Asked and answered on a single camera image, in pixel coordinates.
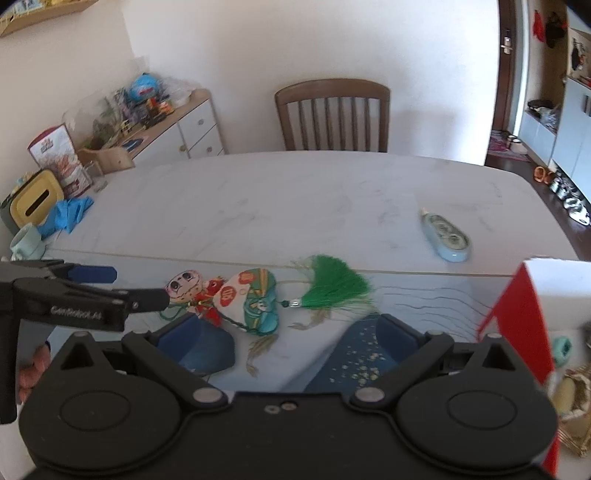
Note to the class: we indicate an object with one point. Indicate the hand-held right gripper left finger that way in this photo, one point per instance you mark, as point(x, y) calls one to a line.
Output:
point(178, 337)

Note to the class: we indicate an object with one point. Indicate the mint green cup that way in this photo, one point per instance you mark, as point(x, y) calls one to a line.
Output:
point(27, 242)

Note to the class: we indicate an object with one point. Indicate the light wooden chair back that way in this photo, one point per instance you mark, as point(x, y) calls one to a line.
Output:
point(111, 159)

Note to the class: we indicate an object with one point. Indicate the row of black white shoes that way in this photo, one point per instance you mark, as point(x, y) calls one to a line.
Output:
point(570, 198)

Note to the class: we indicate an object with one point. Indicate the orange shoes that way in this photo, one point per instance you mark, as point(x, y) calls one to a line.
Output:
point(545, 175)

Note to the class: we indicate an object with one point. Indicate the embroidered sachet with green tassel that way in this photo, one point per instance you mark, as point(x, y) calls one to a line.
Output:
point(258, 304)

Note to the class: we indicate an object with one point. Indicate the pale blue hallway cabinet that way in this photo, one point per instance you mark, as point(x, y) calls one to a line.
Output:
point(568, 138)

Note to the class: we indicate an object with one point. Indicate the black hanging hat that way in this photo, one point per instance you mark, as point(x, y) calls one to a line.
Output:
point(555, 27)

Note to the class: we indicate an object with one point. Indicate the light blue oval case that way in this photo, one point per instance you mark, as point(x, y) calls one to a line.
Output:
point(445, 235)

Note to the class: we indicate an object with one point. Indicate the pile of small toys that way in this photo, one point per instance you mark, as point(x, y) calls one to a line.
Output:
point(134, 113)

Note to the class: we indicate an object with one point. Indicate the brown wooden chair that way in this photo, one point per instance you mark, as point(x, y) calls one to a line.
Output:
point(332, 90)

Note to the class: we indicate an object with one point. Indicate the red cardboard box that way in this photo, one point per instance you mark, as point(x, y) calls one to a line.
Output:
point(521, 300)

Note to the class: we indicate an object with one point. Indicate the brown door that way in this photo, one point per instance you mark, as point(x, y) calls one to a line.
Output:
point(508, 92)

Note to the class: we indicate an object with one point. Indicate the blue printed table mat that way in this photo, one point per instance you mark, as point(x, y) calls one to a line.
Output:
point(415, 295)

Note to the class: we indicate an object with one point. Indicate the person's left hand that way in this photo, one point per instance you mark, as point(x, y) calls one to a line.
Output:
point(32, 374)

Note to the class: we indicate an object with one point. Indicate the grey tissue box yellow lid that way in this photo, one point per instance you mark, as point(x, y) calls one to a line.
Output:
point(34, 201)

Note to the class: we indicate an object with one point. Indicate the red hanging ornament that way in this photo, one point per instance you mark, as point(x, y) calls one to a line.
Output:
point(538, 25)

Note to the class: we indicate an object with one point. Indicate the white plastic bag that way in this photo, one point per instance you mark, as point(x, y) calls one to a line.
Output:
point(178, 90)

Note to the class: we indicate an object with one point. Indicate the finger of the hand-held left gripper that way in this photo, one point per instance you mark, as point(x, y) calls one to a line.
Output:
point(92, 274)
point(147, 300)

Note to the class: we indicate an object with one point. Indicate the white wooden sideboard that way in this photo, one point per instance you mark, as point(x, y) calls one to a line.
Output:
point(198, 129)

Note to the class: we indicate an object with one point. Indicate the patterned doormat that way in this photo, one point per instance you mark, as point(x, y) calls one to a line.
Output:
point(501, 145)

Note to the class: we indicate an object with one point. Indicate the red and white snack bag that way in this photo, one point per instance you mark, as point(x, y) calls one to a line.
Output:
point(55, 152)

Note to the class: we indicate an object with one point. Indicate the blue plush toy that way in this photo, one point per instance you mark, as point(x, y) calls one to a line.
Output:
point(145, 86)

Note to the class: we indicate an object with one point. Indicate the silver door lock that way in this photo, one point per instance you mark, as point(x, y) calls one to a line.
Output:
point(507, 42)

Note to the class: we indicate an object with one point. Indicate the teal round charm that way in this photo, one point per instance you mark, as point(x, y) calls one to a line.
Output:
point(562, 350)

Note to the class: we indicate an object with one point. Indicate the glass cup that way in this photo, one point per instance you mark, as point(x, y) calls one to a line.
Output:
point(94, 169)

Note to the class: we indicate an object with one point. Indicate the white slippers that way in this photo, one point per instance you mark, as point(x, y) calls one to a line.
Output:
point(517, 144)

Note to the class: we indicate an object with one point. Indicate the wooden wall shelf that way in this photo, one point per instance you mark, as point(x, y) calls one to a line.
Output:
point(41, 16)

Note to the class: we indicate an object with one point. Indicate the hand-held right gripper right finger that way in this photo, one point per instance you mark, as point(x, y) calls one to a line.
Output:
point(397, 337)

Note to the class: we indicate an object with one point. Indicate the blue cloth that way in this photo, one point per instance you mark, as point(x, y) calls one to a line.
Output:
point(64, 217)

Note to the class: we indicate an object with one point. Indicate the cartoon doll charm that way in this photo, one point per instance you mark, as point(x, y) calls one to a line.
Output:
point(182, 286)

